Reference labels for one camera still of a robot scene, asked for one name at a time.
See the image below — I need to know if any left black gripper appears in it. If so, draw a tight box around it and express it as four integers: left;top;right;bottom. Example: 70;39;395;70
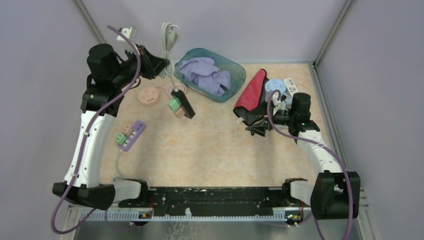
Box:
111;43;170;89

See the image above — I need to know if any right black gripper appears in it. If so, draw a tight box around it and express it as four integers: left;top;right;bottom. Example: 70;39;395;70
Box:
245;99;295;137

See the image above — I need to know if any pink round power socket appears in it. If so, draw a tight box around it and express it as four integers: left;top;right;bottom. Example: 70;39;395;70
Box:
137;86;160;107

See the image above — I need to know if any grey cable with plug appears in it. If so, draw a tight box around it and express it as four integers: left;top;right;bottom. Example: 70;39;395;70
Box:
160;22;181;92

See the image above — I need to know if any green plug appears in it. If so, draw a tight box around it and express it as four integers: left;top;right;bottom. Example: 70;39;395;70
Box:
167;97;182;113
115;132;127;146

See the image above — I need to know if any blue round power socket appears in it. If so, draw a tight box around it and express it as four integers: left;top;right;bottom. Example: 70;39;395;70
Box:
264;78;287;99

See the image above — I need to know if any white power strip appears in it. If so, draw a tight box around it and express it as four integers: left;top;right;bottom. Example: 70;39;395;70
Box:
283;78;299;98

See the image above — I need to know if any pink plug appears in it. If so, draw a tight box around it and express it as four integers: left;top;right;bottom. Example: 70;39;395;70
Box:
173;107;185;119
122;125;133;137

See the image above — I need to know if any purple power strip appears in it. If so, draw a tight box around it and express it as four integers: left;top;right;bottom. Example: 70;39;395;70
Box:
117;120;147;152

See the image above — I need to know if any black power strip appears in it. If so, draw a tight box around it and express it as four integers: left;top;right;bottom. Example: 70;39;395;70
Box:
171;90;196;119

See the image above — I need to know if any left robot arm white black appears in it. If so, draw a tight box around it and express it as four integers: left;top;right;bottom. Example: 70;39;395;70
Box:
52;43;170;210

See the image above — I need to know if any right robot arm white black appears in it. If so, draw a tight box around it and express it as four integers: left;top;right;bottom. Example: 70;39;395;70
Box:
247;90;361;220

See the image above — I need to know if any red and grey cloth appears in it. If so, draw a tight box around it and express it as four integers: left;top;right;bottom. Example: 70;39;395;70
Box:
233;68;268;127

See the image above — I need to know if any purple cloth in basin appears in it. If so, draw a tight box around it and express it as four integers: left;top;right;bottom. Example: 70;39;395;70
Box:
179;57;232;97

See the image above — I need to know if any teal plastic basin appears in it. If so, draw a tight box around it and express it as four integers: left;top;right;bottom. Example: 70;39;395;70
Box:
174;48;246;103

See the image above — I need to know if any pink coiled socket cable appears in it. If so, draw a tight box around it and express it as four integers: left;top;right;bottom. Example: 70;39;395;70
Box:
155;83;187;98

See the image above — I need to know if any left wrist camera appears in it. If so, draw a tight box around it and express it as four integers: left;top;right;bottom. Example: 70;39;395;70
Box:
118;26;137;42

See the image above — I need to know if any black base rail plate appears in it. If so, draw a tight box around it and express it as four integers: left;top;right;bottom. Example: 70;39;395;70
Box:
118;187;301;217

